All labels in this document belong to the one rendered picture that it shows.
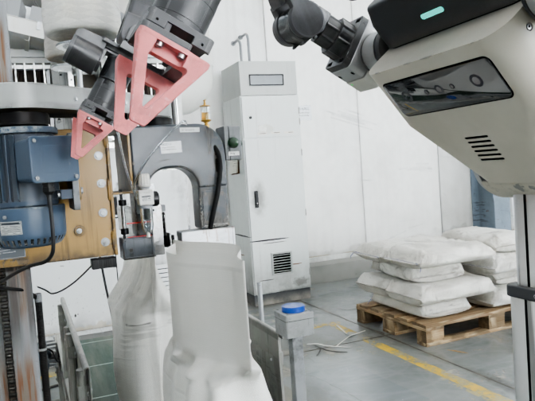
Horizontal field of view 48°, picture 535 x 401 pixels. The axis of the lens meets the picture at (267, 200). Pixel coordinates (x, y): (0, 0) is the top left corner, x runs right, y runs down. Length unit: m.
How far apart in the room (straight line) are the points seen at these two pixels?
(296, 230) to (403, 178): 1.74
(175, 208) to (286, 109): 1.61
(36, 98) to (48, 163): 0.14
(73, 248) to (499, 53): 1.03
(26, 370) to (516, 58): 1.27
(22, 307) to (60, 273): 2.69
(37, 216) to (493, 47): 0.90
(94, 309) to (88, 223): 2.84
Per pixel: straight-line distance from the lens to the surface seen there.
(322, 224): 6.24
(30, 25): 3.99
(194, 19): 0.59
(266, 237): 5.33
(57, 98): 1.34
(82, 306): 4.32
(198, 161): 1.56
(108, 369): 2.83
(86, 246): 1.52
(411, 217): 6.81
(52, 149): 1.25
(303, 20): 1.29
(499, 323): 4.46
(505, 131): 1.11
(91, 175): 1.51
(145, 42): 0.53
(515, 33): 0.99
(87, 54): 1.18
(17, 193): 1.30
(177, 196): 4.35
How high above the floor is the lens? 1.21
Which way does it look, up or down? 3 degrees down
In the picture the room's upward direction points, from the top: 4 degrees counter-clockwise
